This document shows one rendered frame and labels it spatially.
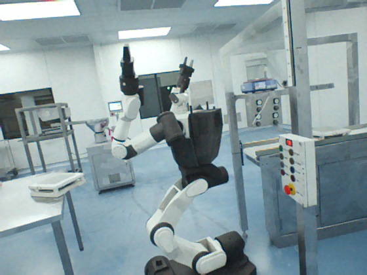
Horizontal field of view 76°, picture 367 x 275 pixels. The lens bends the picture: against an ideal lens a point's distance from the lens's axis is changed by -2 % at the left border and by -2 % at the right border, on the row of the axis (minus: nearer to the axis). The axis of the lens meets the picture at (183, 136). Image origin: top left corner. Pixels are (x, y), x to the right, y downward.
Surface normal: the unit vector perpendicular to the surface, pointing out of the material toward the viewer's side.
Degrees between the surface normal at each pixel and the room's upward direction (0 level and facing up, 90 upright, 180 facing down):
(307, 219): 90
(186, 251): 90
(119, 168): 90
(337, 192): 90
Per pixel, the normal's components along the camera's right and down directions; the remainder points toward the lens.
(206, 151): -0.40, 0.23
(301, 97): 0.11, 0.15
